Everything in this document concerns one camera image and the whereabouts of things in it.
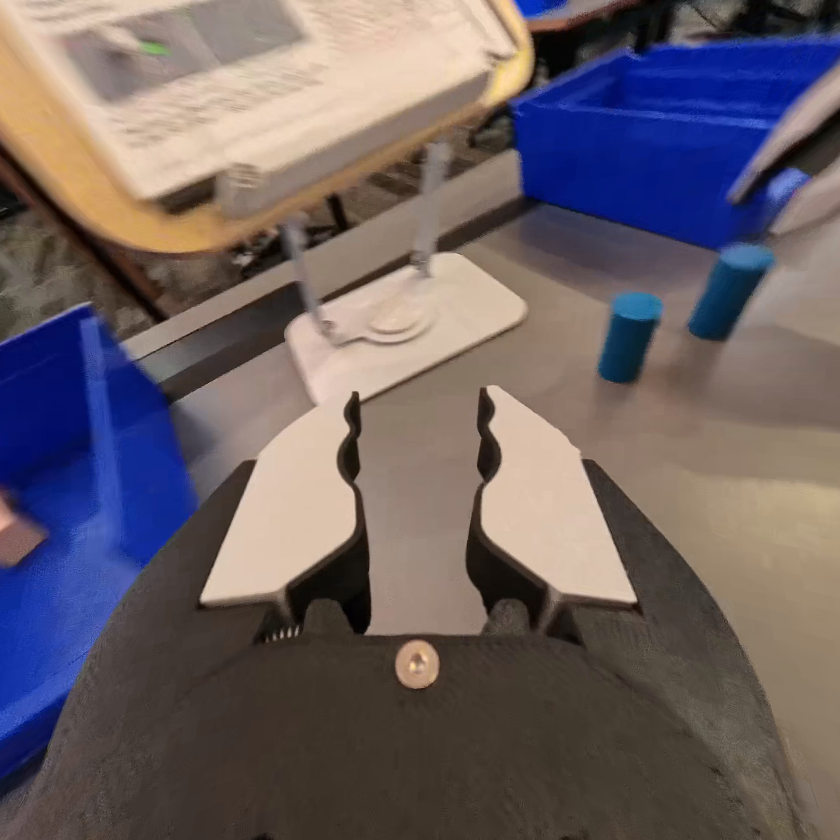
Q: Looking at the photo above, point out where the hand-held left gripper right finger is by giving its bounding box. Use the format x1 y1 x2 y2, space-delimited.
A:
467 385 639 634

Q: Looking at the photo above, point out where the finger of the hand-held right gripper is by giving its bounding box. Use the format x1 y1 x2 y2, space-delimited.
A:
768 174 840 237
727 72 840 204

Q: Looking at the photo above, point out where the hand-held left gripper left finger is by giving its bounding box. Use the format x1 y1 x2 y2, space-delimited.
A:
199 392 371 634

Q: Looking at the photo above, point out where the blue wooden cylinder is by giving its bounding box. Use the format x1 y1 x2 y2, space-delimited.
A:
598 292 664 385
687 243 777 342

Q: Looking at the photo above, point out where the blue plastic bin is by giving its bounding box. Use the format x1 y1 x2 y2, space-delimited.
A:
0 303 199 782
512 36 840 252

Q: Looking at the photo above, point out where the natural wooden arch block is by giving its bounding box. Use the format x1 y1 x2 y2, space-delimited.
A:
0 489 51 569

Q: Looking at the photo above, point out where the white document stand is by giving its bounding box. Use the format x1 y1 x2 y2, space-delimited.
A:
0 0 536 406

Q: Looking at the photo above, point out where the black office chair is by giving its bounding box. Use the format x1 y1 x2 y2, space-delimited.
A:
230 190 352 270

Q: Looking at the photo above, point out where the printed instruction sheet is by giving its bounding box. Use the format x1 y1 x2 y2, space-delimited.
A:
13 0 501 193

